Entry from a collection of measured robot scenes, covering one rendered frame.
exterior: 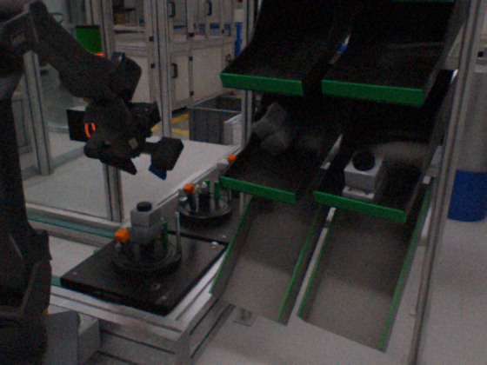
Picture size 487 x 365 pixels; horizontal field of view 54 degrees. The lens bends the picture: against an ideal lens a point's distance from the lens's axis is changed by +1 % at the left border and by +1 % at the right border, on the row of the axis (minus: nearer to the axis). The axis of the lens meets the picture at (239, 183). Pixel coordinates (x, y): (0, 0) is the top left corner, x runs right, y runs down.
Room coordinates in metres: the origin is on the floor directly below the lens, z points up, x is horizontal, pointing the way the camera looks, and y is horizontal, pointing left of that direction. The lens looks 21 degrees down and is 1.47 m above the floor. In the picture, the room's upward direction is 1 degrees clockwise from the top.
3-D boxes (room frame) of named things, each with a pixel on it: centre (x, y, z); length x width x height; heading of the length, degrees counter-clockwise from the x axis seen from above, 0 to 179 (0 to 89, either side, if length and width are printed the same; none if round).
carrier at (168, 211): (1.08, 0.09, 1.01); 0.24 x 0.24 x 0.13; 67
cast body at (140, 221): (0.86, 0.18, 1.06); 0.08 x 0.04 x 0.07; 158
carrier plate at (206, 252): (0.85, 0.19, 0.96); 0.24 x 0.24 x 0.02; 67
